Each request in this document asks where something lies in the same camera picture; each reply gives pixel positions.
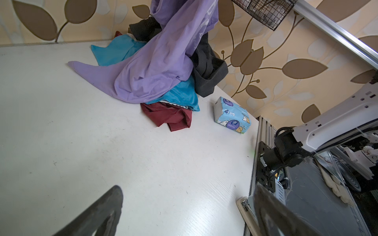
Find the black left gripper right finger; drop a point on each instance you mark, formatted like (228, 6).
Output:
(275, 219)

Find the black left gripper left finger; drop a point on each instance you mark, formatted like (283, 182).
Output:
(99, 219)

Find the purple cloth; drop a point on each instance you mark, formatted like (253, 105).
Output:
(164, 61)

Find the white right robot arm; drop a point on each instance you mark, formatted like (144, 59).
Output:
(292, 145)

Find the maroon cloth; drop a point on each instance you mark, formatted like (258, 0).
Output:
(159, 113)

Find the dark grey cloth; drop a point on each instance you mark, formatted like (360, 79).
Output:
(208, 69)

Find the teal cloth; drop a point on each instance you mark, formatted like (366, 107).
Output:
(124, 46)

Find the blue tissue pack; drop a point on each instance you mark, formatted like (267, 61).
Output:
(231, 115)

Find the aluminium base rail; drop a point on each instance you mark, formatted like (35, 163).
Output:
(265, 142)

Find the black wire basket right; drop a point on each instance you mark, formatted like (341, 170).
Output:
(268, 12)

